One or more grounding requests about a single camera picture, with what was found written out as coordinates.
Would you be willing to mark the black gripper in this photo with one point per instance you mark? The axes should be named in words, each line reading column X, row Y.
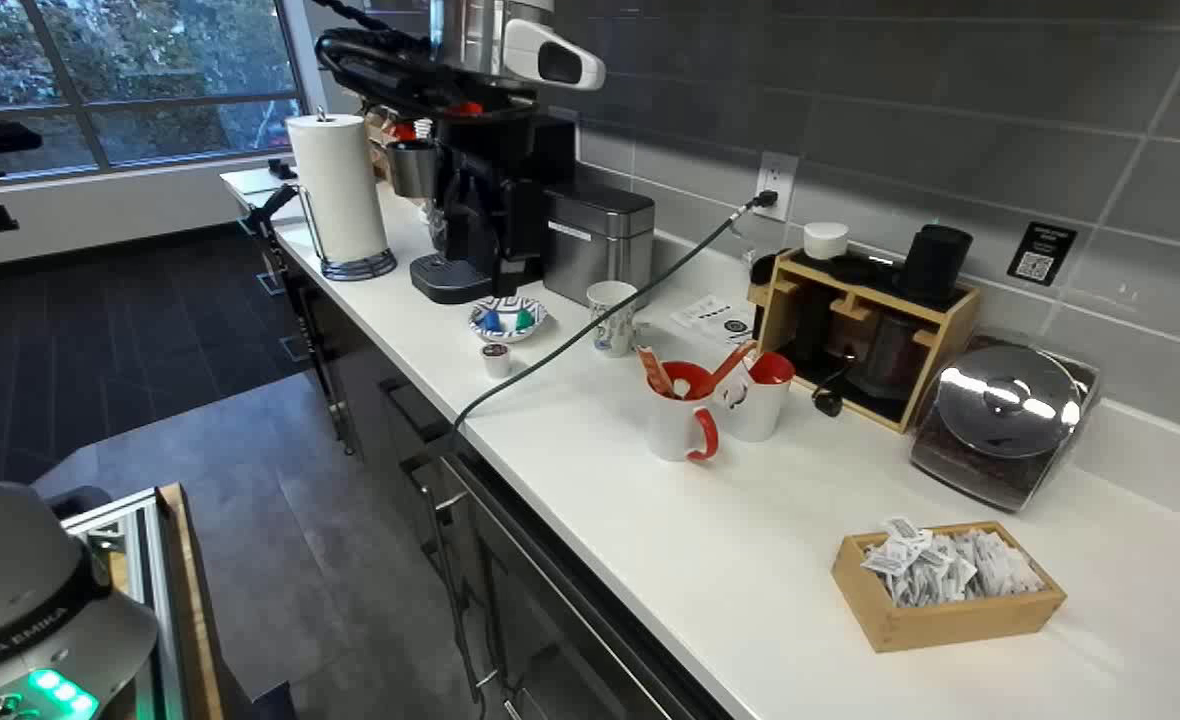
column 454, row 94

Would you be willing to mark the steel cup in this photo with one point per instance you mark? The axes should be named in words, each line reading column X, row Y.
column 411, row 168

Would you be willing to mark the black Keurig coffee machine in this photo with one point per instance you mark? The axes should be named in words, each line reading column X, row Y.
column 512, row 200

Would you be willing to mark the white paper towel roll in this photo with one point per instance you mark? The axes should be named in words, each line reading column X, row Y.
column 338, row 185

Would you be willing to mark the black paper towel holder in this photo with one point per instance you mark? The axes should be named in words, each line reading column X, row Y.
column 360, row 267

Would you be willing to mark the stainless steel box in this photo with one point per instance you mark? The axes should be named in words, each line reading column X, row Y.
column 600, row 235

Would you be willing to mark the blue patterned plate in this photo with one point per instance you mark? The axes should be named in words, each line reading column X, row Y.
column 511, row 320

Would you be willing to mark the green coffee pod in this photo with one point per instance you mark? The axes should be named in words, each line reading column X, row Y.
column 526, row 320

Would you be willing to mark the small coffee pod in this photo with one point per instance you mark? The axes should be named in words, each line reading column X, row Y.
column 496, row 362

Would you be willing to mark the paper cup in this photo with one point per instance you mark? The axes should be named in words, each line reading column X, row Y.
column 610, row 326

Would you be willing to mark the dark wood lower cabinets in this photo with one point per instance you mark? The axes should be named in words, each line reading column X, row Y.
column 374, row 412

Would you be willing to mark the white paper sheet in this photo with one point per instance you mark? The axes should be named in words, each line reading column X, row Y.
column 707, row 318

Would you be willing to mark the orange stirrer stick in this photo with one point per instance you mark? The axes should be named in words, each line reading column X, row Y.
column 655, row 369
column 735, row 366

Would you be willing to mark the small white cup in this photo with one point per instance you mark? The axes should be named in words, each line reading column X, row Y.
column 826, row 241

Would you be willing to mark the white mug red inside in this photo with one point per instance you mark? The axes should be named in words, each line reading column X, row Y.
column 755, row 404

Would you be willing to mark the black round knob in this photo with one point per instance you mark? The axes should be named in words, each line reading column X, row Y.
column 831, row 403

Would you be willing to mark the wooden organizer rack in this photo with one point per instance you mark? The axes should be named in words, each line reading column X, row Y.
column 870, row 347

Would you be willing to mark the black canister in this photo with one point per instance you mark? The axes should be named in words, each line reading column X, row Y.
column 939, row 261

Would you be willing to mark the stainless dishwasher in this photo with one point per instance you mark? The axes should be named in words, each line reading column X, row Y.
column 550, row 643

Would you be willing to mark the wooden board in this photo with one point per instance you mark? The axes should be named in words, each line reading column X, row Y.
column 194, row 626

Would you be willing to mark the black QR code sign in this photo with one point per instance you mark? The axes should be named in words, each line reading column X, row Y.
column 1043, row 254

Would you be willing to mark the white sugar packets pile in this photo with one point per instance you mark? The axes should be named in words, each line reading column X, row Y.
column 949, row 565

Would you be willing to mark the wooden box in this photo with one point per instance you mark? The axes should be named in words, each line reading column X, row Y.
column 949, row 626

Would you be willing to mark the black clamp mount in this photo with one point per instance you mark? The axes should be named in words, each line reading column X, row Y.
column 273, row 200

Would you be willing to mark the white wall outlet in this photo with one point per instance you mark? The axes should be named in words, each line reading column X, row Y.
column 779, row 182

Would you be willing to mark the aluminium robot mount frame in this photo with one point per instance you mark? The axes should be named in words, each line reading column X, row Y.
column 132, row 535

